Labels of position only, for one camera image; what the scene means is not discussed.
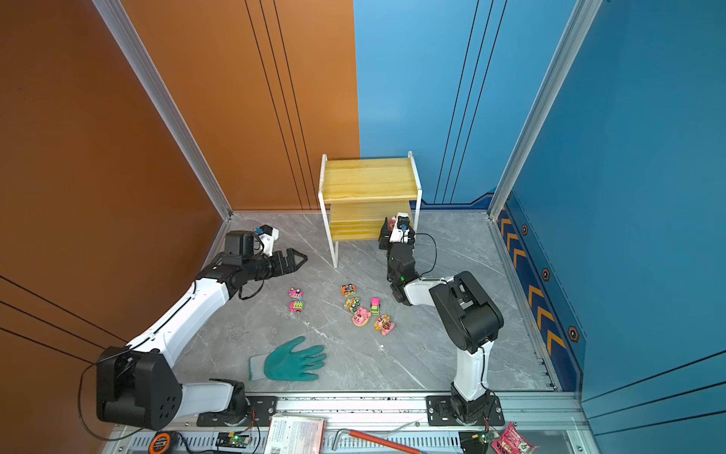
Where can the pink toy car upper left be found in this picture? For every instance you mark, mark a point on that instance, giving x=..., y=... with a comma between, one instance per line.
x=296, y=294

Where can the green rubber work glove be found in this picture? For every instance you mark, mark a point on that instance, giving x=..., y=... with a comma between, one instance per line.
x=287, y=363

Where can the pink snack packet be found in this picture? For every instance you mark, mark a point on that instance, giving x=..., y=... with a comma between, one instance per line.
x=512, y=442

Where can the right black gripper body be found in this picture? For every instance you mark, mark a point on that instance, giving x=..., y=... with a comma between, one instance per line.
x=392, y=250

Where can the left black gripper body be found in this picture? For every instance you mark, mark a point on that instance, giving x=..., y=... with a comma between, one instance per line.
x=267, y=268

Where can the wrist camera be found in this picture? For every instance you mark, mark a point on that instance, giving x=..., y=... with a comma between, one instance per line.
x=402, y=231
x=267, y=235

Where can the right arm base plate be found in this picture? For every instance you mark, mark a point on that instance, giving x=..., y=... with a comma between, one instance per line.
x=453, y=410

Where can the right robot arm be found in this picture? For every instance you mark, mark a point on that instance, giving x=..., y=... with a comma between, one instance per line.
x=470, y=318

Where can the pink yellow flower toy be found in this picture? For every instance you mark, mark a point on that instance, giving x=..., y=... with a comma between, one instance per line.
x=384, y=325

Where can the small board right edge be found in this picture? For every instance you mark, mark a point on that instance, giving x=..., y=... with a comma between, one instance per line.
x=473, y=442

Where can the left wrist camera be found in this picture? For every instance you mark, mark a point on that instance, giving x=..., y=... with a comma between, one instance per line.
x=267, y=235

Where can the yellow wooden two-tier shelf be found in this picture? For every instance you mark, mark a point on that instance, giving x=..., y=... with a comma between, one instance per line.
x=356, y=195

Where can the green orange toy truck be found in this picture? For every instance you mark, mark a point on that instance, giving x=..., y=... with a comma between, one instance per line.
x=352, y=304

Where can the pink green toy car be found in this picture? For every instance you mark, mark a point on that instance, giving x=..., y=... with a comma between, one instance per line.
x=296, y=306

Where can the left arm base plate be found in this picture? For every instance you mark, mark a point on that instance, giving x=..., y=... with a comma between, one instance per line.
x=252, y=410

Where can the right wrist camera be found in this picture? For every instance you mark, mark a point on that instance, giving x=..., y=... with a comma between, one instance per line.
x=402, y=231

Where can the pink green toy vehicle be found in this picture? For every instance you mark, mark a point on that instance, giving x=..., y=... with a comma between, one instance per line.
x=375, y=307

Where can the plastic bag with papers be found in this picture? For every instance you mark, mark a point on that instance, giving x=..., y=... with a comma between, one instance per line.
x=295, y=434

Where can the orange tape measure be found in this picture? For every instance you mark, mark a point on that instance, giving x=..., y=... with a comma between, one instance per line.
x=163, y=442

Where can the pink bear toy yellow base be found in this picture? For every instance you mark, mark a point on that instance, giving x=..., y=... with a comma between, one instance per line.
x=361, y=317

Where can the green circuit board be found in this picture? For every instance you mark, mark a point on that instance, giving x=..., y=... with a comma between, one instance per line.
x=233, y=440

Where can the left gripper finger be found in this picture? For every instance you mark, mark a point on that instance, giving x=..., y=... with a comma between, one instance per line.
x=297, y=261
x=290, y=252

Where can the orange toy car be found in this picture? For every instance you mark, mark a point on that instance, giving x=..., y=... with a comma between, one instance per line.
x=348, y=290

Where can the red handled hex wrench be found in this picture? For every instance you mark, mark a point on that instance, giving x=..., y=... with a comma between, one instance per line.
x=374, y=440

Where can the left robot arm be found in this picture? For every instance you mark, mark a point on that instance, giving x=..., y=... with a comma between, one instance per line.
x=136, y=385

